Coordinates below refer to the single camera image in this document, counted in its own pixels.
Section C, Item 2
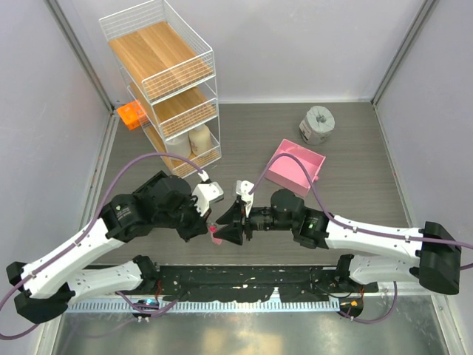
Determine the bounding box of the white toilet paper roll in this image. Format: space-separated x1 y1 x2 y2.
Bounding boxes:
165 132 192 158

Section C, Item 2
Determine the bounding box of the pink plastic box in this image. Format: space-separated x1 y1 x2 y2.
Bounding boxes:
265 139 326 197

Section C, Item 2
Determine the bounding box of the grey wrapped paper roll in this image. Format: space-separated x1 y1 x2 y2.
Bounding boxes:
299 106 336 145

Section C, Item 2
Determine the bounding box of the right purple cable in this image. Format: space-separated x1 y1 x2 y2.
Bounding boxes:
249 153 473 247

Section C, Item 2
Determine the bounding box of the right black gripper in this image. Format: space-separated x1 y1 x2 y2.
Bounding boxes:
214 198 296 245

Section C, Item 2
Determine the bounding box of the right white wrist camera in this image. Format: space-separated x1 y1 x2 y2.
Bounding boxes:
236 180 254 217

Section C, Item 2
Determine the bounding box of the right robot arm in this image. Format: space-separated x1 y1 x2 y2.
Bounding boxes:
215 189 461 295

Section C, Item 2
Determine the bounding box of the cream lotion bottle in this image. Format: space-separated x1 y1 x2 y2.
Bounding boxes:
188 124 213 156

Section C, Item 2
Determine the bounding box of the orange plastic crate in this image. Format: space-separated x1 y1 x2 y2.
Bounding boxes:
116 100 148 131

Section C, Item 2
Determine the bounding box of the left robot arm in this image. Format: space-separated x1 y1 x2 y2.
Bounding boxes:
7 172 223 324

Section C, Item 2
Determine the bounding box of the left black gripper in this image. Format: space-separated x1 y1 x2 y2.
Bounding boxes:
155 192 212 242

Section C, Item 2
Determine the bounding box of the white slotted cable duct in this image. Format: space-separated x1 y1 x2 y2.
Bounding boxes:
67 297 340 314

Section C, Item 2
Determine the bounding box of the white wire shelf rack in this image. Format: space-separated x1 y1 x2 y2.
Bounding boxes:
99 1 222 178

